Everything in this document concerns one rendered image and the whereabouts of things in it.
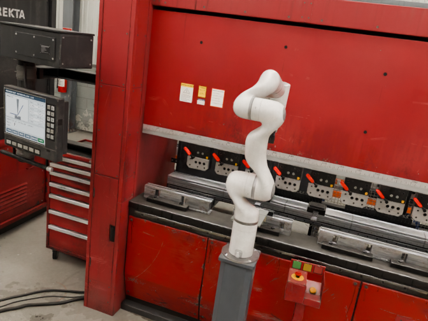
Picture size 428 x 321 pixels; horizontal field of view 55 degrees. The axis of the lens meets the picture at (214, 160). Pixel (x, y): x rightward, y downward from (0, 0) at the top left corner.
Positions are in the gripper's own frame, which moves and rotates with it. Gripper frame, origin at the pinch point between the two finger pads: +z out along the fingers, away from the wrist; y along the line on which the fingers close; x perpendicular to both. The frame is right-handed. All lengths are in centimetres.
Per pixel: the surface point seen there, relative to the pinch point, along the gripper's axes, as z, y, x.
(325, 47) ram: -49, -26, 21
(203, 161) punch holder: 34, -29, -38
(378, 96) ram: -30, -15, 54
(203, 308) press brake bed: 132, -3, -21
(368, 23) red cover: -66, -22, 40
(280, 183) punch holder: 34.0, -16.3, 12.8
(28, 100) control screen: 0, 6, -136
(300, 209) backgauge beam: 61, -36, 33
